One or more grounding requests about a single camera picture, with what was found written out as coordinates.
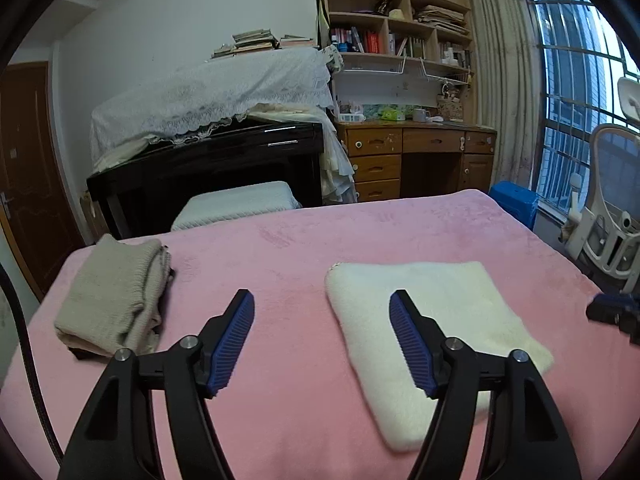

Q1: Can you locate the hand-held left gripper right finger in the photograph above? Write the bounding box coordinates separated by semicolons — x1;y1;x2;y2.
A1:
389;289;583;480

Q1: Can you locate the pink blanket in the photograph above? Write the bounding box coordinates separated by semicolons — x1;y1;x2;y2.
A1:
0;189;631;480

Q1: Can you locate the row of shelf books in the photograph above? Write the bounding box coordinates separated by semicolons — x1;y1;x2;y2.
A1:
330;27;426;58

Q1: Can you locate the black piano with lace cover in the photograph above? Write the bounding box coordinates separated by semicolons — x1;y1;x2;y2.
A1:
90;47;335;171

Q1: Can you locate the white cushioned piano stool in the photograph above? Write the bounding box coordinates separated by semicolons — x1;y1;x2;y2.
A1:
171;181;303;232

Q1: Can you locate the window with metal grille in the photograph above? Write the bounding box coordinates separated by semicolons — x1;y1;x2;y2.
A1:
520;0;640;231

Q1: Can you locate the stack of papers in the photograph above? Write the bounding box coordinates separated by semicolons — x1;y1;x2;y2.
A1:
417;5;471;36

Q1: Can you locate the blue plastic stool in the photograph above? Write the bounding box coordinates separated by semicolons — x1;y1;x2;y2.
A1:
487;182;540;231

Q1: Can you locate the black cable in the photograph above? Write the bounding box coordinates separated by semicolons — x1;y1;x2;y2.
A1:
0;265;66;466

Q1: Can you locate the cream hanging cloth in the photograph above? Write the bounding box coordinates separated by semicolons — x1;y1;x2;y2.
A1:
250;102;357;206

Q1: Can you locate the pile of books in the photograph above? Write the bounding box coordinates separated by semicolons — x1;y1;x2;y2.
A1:
210;29;317;60

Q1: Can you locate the beige curtain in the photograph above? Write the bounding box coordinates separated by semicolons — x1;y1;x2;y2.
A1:
460;0;548;196

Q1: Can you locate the wooden desk with drawers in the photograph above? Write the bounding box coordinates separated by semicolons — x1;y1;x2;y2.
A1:
334;119;498;204

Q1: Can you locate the brown wooden door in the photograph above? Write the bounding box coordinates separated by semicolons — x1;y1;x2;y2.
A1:
0;61;83;301

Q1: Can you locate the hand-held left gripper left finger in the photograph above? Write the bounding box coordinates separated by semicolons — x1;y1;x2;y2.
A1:
57;288;256;480

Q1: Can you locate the white wire basket rack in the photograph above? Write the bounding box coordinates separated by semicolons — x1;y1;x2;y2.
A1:
340;55;473;87

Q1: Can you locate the white office chair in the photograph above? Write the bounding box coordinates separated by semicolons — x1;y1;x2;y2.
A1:
562;77;640;281

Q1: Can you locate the white fluffy cardigan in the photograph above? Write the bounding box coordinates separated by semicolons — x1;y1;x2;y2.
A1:
325;260;555;453

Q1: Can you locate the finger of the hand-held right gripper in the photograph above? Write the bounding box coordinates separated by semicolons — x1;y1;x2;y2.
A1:
620;312;640;347
586;292;640;325

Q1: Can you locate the beige folded sweater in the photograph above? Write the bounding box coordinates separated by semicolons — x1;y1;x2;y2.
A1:
54;233;173;356

